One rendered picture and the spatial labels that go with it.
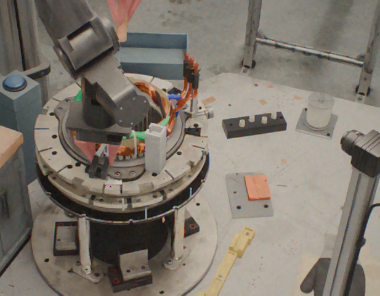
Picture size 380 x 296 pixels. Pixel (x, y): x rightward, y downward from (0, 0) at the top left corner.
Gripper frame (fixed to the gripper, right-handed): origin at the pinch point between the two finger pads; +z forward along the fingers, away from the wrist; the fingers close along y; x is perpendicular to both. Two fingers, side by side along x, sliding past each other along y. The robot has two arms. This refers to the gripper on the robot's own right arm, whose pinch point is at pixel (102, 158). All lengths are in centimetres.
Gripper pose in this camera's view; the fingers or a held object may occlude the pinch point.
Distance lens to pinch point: 136.1
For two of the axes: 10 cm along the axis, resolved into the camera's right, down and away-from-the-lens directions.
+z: -0.5, 7.4, 6.7
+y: 9.9, 1.1, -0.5
